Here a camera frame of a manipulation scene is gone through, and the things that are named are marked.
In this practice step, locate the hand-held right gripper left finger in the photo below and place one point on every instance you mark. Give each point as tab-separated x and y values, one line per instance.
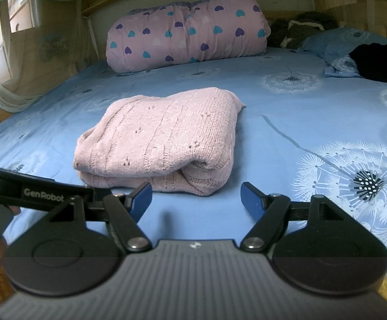
140	203

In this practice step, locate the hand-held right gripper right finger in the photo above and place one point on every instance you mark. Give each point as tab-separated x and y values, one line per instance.
251	203

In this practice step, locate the pink knit cardigan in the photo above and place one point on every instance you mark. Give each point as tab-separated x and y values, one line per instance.
160	133

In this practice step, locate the blue dandelion print bedsheet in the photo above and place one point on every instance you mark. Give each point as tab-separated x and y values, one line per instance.
280	123

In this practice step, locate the white mosquito net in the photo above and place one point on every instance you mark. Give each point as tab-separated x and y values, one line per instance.
0	96

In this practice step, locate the wooden drawer cabinet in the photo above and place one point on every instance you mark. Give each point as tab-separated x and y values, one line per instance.
20	16

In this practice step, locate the blue pillow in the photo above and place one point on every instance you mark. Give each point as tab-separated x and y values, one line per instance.
330	43

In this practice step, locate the dark fluffy blanket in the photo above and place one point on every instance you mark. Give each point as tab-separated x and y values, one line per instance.
300	30

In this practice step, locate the black cloth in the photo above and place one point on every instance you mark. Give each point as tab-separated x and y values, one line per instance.
379	63

